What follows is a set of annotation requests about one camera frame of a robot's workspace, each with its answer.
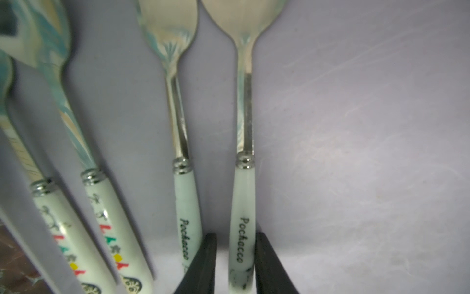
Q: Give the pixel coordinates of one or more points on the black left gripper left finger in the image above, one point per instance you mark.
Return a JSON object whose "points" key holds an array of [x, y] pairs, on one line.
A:
{"points": [[200, 276]]}

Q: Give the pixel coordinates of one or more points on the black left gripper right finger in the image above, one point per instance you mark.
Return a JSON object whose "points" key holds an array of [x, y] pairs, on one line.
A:
{"points": [[270, 275]]}

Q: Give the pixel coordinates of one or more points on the fork with colourful white handle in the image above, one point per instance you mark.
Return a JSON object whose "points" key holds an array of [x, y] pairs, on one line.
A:
{"points": [[72, 238]]}

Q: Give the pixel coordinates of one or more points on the fork with Pochacco white handle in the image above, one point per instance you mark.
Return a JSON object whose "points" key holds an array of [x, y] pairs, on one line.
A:
{"points": [[169, 28]]}

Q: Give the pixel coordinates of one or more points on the spoon with Pochacco white handle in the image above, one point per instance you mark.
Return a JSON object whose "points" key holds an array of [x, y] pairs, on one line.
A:
{"points": [[244, 22]]}

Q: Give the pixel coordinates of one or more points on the spoon with colourful white handle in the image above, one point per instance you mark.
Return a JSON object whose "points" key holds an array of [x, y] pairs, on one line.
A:
{"points": [[38, 34]]}

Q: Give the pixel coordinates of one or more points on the lilac silicone mat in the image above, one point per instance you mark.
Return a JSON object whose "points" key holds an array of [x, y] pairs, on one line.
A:
{"points": [[361, 114]]}

